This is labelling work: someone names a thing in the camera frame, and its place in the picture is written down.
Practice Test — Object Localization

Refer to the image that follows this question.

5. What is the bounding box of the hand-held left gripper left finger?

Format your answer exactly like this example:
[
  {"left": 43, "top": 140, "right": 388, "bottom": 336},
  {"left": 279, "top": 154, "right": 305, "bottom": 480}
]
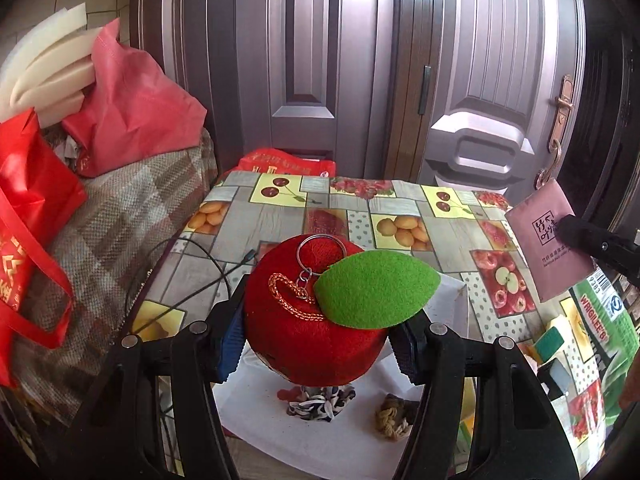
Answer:
[{"left": 65, "top": 274, "right": 251, "bottom": 480}]

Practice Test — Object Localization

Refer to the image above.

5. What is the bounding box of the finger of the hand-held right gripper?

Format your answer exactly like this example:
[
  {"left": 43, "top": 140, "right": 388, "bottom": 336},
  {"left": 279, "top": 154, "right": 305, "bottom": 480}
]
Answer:
[{"left": 556, "top": 214, "right": 640, "bottom": 286}]

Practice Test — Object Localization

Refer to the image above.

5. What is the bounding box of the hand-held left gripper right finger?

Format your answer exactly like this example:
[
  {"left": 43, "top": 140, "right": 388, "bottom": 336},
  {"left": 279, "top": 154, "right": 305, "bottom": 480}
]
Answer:
[{"left": 387, "top": 310, "right": 581, "bottom": 480}]

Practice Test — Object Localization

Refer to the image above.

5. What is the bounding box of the pink pouch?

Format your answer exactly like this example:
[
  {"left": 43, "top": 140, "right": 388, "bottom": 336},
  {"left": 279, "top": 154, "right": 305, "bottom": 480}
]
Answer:
[{"left": 504, "top": 179, "right": 596, "bottom": 305}]

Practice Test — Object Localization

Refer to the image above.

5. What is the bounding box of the red plush apple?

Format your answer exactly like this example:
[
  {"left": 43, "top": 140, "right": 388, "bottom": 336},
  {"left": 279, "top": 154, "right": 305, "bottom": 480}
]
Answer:
[{"left": 243, "top": 234, "right": 441, "bottom": 386}]

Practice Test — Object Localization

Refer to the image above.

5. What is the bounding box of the beige braided knot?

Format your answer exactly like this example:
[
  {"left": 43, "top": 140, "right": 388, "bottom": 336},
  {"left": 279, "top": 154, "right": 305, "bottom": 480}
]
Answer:
[{"left": 375, "top": 394, "right": 418, "bottom": 441}]

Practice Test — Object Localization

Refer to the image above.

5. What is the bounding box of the black white braided knot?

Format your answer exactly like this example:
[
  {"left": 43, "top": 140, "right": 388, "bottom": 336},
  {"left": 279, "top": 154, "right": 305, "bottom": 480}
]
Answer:
[{"left": 277, "top": 384, "right": 357, "bottom": 423}]

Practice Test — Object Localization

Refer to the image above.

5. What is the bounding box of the green Wrigley's gum packet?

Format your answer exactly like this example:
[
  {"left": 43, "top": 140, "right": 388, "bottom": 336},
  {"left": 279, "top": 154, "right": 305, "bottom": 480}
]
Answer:
[{"left": 570, "top": 265, "right": 640, "bottom": 411}]

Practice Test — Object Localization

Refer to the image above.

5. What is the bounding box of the green yellow scouring sponge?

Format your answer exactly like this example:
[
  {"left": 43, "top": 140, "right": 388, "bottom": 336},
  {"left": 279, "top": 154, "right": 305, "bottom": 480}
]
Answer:
[{"left": 532, "top": 327, "right": 566, "bottom": 366}]

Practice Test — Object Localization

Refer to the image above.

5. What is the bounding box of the fruit print tablecloth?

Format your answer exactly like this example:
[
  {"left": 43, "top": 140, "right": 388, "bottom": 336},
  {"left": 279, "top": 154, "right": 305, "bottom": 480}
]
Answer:
[{"left": 127, "top": 170, "right": 626, "bottom": 480}]

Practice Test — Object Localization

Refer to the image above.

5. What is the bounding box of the red flat packet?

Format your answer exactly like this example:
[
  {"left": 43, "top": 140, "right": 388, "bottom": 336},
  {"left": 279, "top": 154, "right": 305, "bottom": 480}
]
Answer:
[{"left": 237, "top": 147, "right": 337, "bottom": 178}]

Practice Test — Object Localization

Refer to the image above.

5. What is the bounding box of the purple embossed metal door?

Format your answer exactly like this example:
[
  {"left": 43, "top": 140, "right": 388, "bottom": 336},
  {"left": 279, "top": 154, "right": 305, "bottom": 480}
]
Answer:
[{"left": 395, "top": 0, "right": 586, "bottom": 211}]

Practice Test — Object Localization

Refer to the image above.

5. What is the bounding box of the red gold print bag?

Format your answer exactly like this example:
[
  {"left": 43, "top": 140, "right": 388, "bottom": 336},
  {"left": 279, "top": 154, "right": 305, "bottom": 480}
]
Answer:
[{"left": 0, "top": 110, "right": 88, "bottom": 388}]

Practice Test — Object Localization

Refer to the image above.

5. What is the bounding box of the pink red nonwoven bag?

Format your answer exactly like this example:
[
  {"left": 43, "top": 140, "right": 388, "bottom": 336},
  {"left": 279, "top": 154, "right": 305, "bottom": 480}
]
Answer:
[{"left": 62, "top": 19, "right": 208, "bottom": 178}]

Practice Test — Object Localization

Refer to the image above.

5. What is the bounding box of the purple panelled door leaf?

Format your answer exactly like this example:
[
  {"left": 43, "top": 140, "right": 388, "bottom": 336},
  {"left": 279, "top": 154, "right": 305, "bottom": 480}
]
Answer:
[{"left": 165, "top": 0, "right": 401, "bottom": 176}]

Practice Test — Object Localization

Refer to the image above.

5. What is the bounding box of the stack of white foam strips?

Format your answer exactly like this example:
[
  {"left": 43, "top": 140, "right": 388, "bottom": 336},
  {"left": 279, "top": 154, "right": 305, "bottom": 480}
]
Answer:
[{"left": 0, "top": 2, "right": 98, "bottom": 128}]

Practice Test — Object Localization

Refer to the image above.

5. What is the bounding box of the black cable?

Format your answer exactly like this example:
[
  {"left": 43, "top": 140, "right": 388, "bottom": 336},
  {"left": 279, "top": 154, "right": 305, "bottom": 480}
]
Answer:
[{"left": 127, "top": 237, "right": 261, "bottom": 333}]

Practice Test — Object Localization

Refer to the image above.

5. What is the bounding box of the copper door handle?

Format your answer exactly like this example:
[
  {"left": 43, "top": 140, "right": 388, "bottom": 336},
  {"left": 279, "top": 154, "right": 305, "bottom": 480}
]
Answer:
[{"left": 535, "top": 75, "right": 573, "bottom": 191}]

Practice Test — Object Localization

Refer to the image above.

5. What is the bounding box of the black door handle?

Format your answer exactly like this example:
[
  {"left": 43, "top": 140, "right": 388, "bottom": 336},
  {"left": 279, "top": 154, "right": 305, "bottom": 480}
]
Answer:
[{"left": 417, "top": 65, "right": 432, "bottom": 116}]

